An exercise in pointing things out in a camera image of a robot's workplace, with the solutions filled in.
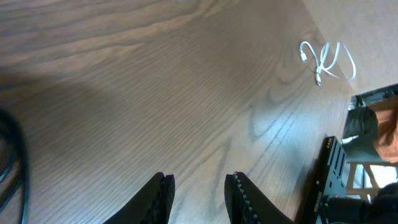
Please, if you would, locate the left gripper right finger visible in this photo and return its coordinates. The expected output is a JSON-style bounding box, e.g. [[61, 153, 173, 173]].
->
[[224, 172, 294, 224]]

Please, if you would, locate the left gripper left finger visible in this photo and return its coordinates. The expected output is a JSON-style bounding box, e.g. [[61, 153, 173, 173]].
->
[[104, 172, 175, 224]]

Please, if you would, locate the black USB cable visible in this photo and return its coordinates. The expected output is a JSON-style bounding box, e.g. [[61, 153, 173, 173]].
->
[[0, 107, 30, 224]]

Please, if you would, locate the white USB cable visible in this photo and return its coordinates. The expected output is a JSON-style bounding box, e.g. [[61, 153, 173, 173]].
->
[[299, 40, 357, 87]]

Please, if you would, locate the wooden chair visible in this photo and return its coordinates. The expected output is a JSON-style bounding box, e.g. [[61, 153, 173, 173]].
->
[[342, 162, 397, 202]]

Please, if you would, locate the person in grey trousers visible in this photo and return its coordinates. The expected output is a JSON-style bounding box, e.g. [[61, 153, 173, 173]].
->
[[343, 96, 397, 164]]

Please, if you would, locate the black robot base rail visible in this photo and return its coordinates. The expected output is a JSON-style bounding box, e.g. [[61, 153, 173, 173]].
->
[[295, 136, 346, 224]]

